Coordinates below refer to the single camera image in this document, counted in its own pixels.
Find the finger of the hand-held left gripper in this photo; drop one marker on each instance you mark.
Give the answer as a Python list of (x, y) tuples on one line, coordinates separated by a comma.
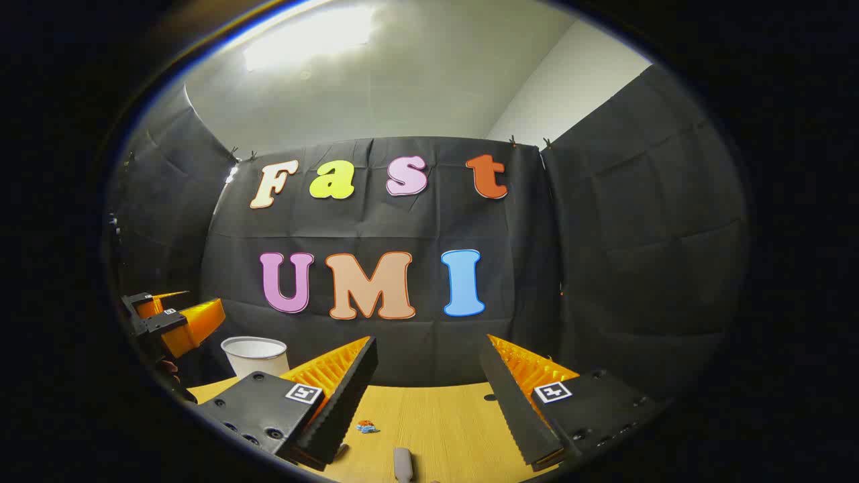
[(191, 325), (151, 303)]

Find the black backdrop cloth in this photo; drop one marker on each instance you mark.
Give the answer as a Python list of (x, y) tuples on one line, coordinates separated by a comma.
[(416, 221)]

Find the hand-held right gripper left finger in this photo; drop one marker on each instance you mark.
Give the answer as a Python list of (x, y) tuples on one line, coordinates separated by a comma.
[(339, 409)]

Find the wooden desktop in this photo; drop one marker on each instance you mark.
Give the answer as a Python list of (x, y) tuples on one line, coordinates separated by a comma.
[(443, 422)]

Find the blue paper scrap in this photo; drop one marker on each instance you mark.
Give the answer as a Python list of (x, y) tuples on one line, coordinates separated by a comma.
[(368, 428)]

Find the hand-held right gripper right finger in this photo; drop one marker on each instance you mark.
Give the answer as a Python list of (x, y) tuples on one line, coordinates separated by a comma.
[(511, 409)]

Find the small grey broom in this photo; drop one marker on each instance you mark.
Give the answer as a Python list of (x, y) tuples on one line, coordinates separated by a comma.
[(402, 464)]

